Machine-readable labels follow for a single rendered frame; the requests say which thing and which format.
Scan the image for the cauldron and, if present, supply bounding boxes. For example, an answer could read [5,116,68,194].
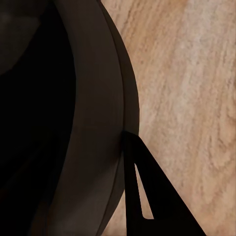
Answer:
[0,0,140,236]

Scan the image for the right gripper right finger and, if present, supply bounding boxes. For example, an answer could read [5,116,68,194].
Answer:
[123,131,206,236]

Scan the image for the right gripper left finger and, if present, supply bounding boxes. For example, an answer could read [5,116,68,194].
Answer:
[0,131,60,236]

